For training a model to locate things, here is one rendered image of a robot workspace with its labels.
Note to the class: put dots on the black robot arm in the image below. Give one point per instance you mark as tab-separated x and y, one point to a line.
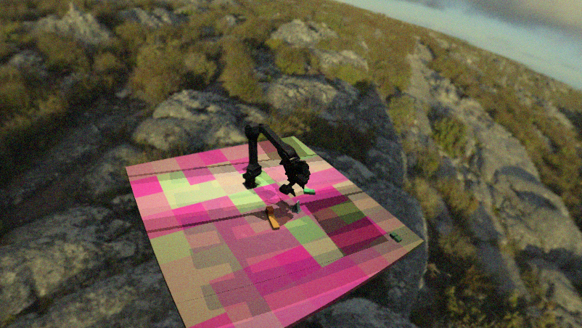
285	151

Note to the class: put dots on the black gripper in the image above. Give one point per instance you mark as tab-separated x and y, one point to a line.
286	189

